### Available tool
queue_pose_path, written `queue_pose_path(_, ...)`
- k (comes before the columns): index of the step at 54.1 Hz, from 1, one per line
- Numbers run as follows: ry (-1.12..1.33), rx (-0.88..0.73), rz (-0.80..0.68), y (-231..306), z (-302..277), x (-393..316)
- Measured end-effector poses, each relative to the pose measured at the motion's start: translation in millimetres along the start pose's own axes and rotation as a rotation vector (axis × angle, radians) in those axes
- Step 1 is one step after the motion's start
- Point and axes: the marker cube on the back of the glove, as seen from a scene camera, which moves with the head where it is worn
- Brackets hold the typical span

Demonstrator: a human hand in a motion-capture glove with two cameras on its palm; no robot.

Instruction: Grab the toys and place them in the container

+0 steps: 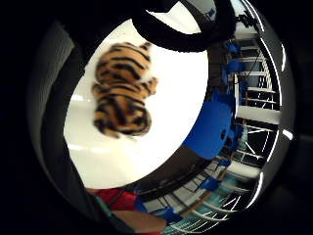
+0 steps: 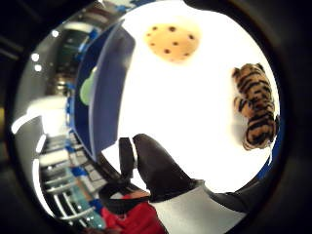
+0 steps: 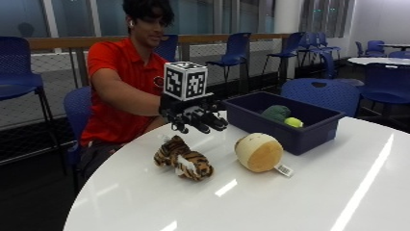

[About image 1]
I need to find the white metal frame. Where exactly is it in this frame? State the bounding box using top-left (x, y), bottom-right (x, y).
top-left (233, 32), bottom-right (284, 170)

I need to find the large blue chair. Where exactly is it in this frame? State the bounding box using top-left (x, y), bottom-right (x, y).
top-left (181, 93), bottom-right (237, 161)

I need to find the tiger plush toy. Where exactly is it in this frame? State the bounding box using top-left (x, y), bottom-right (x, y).
top-left (91, 41), bottom-right (160, 139)

